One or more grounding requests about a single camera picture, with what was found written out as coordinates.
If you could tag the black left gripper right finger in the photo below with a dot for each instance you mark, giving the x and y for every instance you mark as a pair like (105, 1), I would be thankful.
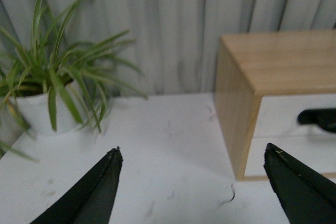
(305, 195)

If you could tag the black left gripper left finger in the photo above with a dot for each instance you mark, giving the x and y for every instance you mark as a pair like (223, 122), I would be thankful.
(91, 199)

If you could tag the white front wooden drawer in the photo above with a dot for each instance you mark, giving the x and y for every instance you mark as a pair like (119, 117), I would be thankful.
(277, 123)

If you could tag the wooden drawer cabinet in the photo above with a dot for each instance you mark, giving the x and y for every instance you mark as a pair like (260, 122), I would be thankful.
(251, 66)

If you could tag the white left plant pot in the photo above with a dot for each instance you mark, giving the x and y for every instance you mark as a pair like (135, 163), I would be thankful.
(34, 110)

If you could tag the left green spider plant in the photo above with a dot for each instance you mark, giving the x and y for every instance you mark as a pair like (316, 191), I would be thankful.
(83, 73)

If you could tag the black drawer handle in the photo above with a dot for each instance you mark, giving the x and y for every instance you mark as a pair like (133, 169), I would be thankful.
(323, 118)

